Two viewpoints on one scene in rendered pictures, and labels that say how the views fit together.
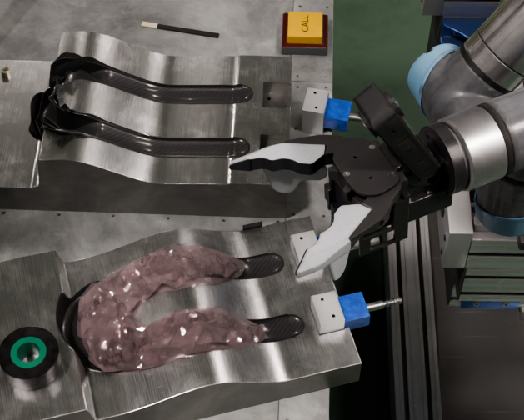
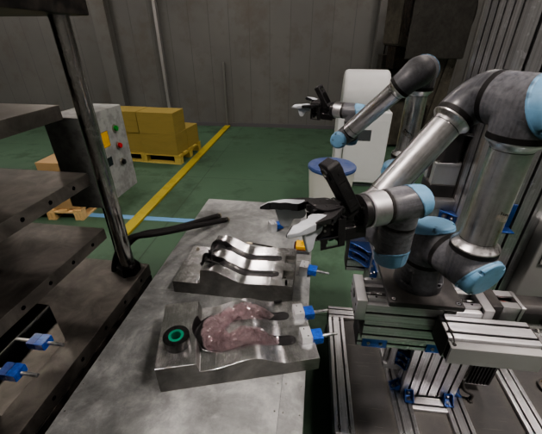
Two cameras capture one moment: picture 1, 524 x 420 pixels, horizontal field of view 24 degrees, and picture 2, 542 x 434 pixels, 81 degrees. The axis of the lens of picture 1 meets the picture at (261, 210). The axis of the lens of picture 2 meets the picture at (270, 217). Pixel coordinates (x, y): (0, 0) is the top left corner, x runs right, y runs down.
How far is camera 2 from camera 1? 0.64 m
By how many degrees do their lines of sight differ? 26
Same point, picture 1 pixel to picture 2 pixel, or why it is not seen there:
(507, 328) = (376, 374)
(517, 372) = (383, 392)
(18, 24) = (207, 240)
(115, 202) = (227, 292)
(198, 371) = (247, 352)
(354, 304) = (317, 332)
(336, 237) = (308, 222)
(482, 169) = (381, 211)
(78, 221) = (213, 299)
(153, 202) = (241, 293)
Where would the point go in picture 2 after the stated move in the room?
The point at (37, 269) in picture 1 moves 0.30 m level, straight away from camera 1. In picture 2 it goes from (190, 306) to (189, 257)
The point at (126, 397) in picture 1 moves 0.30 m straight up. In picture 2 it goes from (214, 362) to (205, 288)
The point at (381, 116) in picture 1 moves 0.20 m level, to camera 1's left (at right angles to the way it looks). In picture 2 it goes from (332, 164) to (221, 160)
